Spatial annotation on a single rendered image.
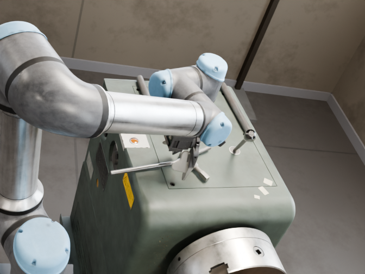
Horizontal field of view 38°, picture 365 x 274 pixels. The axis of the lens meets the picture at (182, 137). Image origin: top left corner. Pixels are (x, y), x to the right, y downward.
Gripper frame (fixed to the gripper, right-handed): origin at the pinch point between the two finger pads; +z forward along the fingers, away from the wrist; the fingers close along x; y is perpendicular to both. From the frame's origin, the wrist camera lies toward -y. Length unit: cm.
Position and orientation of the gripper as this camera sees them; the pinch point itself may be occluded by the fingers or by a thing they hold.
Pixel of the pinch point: (181, 164)
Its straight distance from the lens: 149.8
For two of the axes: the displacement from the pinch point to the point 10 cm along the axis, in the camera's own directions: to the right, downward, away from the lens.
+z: -2.8, 7.3, 6.2
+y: -9.2, -0.2, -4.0
